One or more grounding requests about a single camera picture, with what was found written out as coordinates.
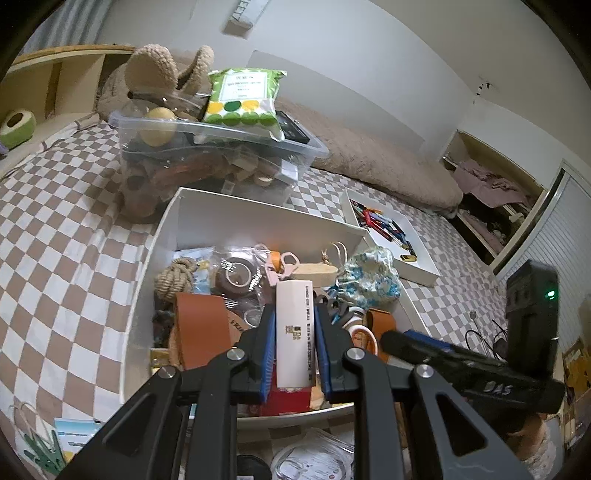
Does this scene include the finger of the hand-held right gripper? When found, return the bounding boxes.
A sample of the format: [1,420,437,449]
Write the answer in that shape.
[379,329,463,382]

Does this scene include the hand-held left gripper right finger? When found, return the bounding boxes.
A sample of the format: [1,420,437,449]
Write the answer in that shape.
[314,307,532,480]

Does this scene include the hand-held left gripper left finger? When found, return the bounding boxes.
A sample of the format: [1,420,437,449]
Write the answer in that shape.
[58,307,278,480]

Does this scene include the long white box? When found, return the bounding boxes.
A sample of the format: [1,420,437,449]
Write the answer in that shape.
[276,279,317,388]

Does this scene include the brown leather sleeve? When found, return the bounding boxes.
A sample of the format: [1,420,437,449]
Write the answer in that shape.
[171,293,241,370]
[365,309,398,356]

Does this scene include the floral fabric pouch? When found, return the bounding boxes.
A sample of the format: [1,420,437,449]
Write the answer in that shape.
[333,246,402,303]

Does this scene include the white cardboard box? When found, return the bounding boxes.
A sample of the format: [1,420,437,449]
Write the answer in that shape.
[119,187,432,430]

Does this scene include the person's right hand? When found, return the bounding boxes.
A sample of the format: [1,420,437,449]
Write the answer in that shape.
[505,413,549,462]

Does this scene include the brown cardboard box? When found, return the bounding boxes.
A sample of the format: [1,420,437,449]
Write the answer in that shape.
[561,337,591,393]

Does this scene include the white shallow tray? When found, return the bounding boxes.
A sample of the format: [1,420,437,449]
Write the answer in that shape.
[339,187,440,288]

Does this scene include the wooden block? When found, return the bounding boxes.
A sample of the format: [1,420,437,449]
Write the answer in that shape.
[295,261,341,289]

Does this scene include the brown tape roll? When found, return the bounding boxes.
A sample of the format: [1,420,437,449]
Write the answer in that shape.
[215,256,257,296]

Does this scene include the pink scissors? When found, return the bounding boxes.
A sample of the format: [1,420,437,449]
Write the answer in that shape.
[265,251,301,289]

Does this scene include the clear plastic case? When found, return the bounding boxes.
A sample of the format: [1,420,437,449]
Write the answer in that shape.
[270,427,356,480]

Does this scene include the black round tin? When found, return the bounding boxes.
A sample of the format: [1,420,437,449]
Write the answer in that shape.
[236,455,271,480]

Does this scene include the pile of colourful pens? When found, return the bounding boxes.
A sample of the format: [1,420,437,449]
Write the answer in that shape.
[349,199,416,261]

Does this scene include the pink clothes pile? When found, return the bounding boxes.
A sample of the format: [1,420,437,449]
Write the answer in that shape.
[452,159,529,208]

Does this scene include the beige fluffy blanket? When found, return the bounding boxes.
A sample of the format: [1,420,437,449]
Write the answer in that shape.
[95,51,464,217]

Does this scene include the built-in closet shelf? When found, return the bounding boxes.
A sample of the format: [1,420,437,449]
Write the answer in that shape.
[441,129,550,273]

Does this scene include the clear plastic storage bin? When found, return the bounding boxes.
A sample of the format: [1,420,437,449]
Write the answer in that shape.
[108,90,329,224]

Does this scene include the blue white medicine sachet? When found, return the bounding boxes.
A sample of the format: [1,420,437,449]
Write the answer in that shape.
[53,418,105,455]

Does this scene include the black box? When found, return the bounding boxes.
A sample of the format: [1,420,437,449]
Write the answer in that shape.
[274,111,312,146]

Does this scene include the green clothes peg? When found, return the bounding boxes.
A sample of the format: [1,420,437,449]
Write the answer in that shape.
[21,427,68,474]

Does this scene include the yellow ball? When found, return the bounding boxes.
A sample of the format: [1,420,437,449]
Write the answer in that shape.
[140,107,176,146]

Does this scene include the white headboard panel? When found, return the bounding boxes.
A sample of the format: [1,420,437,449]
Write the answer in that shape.
[245,50,426,148]

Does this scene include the green dotted packet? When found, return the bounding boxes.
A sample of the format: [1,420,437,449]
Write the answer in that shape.
[203,68,288,139]

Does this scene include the brown fuzzy slippers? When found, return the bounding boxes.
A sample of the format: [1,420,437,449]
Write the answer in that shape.
[124,44,215,93]

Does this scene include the avocado plush toy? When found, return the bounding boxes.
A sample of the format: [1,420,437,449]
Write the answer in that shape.
[0,109,37,149]

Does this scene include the white hanging bag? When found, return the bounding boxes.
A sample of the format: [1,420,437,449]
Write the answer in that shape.
[224,0,273,33]

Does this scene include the wooden bedside shelf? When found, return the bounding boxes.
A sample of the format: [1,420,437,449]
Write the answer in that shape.
[0,45,134,121]

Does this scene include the grey curtain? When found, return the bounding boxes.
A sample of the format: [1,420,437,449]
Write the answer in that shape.
[18,0,107,56]

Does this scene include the black cables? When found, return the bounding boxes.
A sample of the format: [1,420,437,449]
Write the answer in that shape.
[464,311,509,358]

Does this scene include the beige string loop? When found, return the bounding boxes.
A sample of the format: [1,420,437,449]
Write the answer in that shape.
[321,241,351,268]

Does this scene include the rope knot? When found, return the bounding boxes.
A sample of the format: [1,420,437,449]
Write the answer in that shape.
[154,257,204,301]

